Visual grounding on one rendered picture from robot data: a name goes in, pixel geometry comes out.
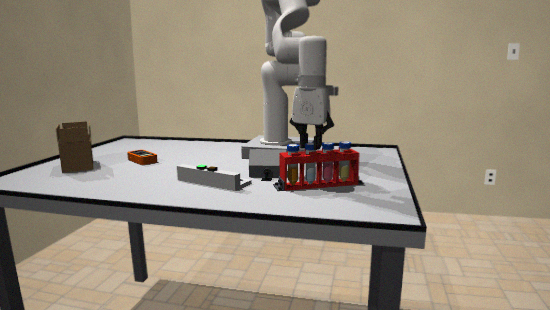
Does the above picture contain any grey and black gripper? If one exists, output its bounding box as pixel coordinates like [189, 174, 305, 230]
[289, 86, 334, 150]

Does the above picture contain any brown cardboard box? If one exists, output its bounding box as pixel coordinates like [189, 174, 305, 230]
[56, 121, 93, 173]

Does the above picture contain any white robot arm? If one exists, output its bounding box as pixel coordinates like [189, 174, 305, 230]
[260, 0, 338, 145]

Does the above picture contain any red tube rack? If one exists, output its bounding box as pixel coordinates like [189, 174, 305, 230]
[280, 148, 359, 191]

